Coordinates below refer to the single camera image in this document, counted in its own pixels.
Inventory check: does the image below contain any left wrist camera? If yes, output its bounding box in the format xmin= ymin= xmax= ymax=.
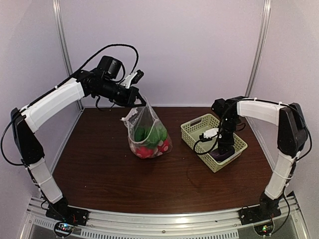
xmin=120 ymin=70 xmax=144 ymax=89

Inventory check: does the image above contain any green toy cabbage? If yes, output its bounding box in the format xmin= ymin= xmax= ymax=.
xmin=145 ymin=125 xmax=167 ymax=149

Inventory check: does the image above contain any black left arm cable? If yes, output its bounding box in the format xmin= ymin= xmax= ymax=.
xmin=0 ymin=44 xmax=140 ymax=166

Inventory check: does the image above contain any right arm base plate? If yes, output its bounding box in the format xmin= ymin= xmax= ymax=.
xmin=238 ymin=205 xmax=282 ymax=225

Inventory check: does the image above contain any circuit board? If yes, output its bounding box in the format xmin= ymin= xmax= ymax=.
xmin=53 ymin=222 xmax=74 ymax=238
xmin=254 ymin=222 xmax=274 ymax=237

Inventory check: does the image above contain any right circuit board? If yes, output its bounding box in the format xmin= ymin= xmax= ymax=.
xmin=254 ymin=222 xmax=274 ymax=237

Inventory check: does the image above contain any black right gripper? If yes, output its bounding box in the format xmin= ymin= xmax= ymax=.
xmin=218 ymin=116 xmax=239 ymax=155

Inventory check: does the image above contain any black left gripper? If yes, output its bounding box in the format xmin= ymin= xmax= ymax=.
xmin=94 ymin=78 xmax=146 ymax=107

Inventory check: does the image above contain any purple toy eggplant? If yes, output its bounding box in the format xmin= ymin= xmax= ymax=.
xmin=209 ymin=148 xmax=235 ymax=162

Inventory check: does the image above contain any pale green perforated basket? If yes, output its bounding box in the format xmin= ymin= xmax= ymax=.
xmin=180 ymin=114 xmax=248 ymax=173

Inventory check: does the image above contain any aluminium corner post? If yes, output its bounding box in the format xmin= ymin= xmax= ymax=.
xmin=51 ymin=0 xmax=84 ymax=112
xmin=245 ymin=0 xmax=271 ymax=97

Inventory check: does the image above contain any green toy pepper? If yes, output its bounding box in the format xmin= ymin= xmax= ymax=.
xmin=134 ymin=127 xmax=146 ymax=142

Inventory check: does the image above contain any left circuit board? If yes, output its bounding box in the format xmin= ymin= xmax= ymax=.
xmin=53 ymin=222 xmax=74 ymax=238

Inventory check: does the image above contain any red toy tomato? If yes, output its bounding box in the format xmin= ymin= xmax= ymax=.
xmin=157 ymin=139 xmax=170 ymax=156
xmin=136 ymin=146 xmax=154 ymax=159

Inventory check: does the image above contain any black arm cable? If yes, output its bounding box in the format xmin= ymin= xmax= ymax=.
xmin=0 ymin=44 xmax=140 ymax=166
xmin=270 ymin=104 xmax=314 ymax=236

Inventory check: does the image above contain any clear zip top bag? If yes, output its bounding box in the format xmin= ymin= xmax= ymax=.
xmin=121 ymin=97 xmax=172 ymax=159

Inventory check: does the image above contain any aluminium front rail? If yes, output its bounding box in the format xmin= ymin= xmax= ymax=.
xmin=18 ymin=196 xmax=310 ymax=239

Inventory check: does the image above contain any aluminium right corner post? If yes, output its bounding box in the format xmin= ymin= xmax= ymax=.
xmin=245 ymin=0 xmax=271 ymax=97

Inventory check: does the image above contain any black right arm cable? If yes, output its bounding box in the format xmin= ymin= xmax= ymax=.
xmin=270 ymin=104 xmax=314 ymax=236

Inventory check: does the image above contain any aluminium left corner post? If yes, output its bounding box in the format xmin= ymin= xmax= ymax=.
xmin=51 ymin=0 xmax=84 ymax=112

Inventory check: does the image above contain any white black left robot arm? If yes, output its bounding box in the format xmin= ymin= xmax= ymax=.
xmin=11 ymin=56 xmax=146 ymax=221

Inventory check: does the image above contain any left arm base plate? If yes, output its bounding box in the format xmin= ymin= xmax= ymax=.
xmin=45 ymin=206 xmax=89 ymax=226

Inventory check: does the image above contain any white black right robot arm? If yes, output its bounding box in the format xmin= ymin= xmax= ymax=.
xmin=211 ymin=96 xmax=310 ymax=220

